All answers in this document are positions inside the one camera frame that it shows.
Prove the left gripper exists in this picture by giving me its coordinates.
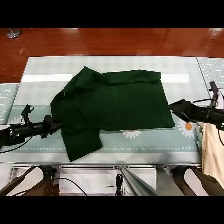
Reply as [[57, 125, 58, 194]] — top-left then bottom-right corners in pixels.
[[40, 114, 57, 139]]

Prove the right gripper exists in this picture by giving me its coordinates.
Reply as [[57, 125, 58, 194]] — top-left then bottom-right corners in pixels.
[[179, 98, 205, 123]]

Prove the dark green T-shirt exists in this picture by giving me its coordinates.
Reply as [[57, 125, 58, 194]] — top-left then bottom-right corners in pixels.
[[49, 65, 176, 163]]

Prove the beige garment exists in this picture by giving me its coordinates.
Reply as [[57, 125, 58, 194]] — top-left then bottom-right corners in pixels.
[[201, 122, 224, 188]]

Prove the black cable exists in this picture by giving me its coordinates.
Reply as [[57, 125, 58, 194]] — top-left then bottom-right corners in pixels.
[[53, 176, 88, 197], [0, 134, 34, 155]]

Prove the silver frame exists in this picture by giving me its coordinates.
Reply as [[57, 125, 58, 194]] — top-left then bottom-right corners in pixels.
[[0, 162, 224, 197]]

